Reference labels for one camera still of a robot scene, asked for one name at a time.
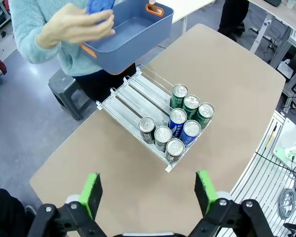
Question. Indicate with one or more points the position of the person's right forearm teal sleeve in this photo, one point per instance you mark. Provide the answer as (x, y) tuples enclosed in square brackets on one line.
[(24, 32)]

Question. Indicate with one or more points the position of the black coffee can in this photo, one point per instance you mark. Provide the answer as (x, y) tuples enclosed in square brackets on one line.
[(174, 146), (146, 124), (162, 134)]

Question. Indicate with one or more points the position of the large white table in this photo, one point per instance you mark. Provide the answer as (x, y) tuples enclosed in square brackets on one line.
[(185, 7)]

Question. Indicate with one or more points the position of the standing person black trousers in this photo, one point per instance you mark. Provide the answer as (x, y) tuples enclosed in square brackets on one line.
[(233, 14)]

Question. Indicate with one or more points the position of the grey plastic stool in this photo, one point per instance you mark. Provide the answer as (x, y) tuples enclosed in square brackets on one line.
[(64, 81)]

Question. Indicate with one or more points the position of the person's left hand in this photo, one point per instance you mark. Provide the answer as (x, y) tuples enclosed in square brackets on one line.
[(152, 1)]

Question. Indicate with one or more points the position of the person in teal fleece hoodie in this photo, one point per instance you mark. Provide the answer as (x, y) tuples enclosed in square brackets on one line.
[(74, 61)]

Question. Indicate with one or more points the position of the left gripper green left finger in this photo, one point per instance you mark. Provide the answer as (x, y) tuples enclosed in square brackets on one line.
[(91, 192)]

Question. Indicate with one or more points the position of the aluminium profile frame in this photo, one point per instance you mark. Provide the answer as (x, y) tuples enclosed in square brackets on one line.
[(294, 49)]

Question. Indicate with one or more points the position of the green beverage can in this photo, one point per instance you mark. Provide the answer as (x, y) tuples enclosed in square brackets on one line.
[(191, 101), (206, 110), (179, 90)]

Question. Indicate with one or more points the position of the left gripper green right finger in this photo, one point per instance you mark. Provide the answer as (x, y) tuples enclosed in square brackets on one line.
[(204, 190)]

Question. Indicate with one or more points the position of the person's right hand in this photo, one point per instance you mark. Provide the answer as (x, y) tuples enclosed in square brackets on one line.
[(69, 27)]

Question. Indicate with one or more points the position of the beige desk white leg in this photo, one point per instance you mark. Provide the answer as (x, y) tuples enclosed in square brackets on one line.
[(281, 12)]

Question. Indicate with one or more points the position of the person in black clothing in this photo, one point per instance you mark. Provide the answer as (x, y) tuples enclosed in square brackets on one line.
[(5, 212)]

